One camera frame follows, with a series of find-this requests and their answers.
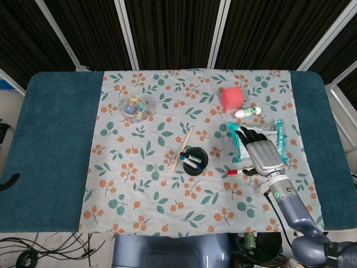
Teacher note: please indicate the white grey ball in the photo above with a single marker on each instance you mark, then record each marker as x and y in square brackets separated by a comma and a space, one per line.
[259, 190]

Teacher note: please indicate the green marker with black cap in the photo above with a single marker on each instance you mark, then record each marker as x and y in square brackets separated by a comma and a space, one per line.
[191, 157]

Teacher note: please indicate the white green tube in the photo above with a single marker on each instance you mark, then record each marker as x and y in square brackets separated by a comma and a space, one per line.
[248, 112]

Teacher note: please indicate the pink foam cube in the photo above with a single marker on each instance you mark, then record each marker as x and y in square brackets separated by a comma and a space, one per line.
[232, 97]

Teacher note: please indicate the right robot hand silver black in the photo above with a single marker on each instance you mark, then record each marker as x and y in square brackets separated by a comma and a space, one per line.
[263, 156]

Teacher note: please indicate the black mesh pen holder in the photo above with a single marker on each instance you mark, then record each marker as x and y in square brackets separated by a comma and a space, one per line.
[192, 171]

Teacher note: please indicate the floral tablecloth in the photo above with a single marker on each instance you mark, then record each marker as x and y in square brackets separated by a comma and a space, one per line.
[156, 201]

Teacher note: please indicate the green bottle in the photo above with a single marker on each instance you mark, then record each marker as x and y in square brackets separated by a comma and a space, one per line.
[250, 244]

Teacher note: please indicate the clear teal snack package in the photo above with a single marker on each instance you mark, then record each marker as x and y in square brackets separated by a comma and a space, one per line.
[280, 136]

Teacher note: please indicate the left robot hand black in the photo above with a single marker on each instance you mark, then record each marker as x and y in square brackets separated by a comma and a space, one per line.
[9, 182]

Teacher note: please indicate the clear jar of binder clips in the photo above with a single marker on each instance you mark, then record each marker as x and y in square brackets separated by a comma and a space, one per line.
[134, 109]

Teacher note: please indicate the blue capped white marker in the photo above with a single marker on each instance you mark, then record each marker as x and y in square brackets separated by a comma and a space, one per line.
[189, 163]

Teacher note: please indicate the red marker pen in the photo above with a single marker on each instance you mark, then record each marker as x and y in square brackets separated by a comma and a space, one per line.
[235, 172]

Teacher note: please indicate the small white bottle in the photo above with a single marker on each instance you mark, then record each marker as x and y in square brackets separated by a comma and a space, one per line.
[292, 263]

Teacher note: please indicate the teal table cover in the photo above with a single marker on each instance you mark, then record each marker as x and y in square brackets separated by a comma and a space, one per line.
[55, 139]

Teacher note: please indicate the black folding partition screen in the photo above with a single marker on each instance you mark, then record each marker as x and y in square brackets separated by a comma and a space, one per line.
[173, 30]

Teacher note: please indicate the right robot arm blue grey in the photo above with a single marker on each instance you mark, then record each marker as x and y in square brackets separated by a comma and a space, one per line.
[295, 212]

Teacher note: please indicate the wooden chopstick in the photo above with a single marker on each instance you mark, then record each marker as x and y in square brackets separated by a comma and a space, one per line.
[178, 157]
[184, 145]

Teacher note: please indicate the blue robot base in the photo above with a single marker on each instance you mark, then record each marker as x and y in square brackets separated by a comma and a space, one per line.
[167, 251]

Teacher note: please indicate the black bin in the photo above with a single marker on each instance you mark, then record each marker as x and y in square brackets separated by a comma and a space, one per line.
[265, 248]

